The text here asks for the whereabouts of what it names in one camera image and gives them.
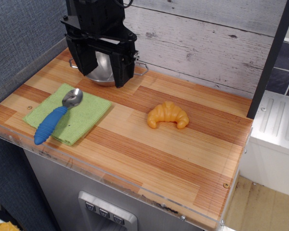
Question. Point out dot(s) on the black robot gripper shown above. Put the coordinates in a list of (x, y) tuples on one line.
[(98, 25)]

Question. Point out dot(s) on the steel bowl with wire handles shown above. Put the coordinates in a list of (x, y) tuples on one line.
[(102, 74)]

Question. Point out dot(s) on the green cloth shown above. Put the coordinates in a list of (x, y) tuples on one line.
[(78, 120)]

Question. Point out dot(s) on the orange plastic croissant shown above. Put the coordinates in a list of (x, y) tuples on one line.
[(167, 112)]

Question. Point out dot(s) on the stainless steel cabinet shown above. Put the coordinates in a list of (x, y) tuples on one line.
[(61, 186)]

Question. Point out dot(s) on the white ridged appliance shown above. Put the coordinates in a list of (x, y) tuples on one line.
[(266, 157)]

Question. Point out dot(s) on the yellow object bottom left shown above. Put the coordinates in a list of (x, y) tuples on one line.
[(8, 226)]

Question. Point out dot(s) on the blue handled metal spoon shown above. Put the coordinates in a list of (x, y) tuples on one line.
[(47, 126)]

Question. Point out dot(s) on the black right shelf post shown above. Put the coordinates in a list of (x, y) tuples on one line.
[(269, 64)]

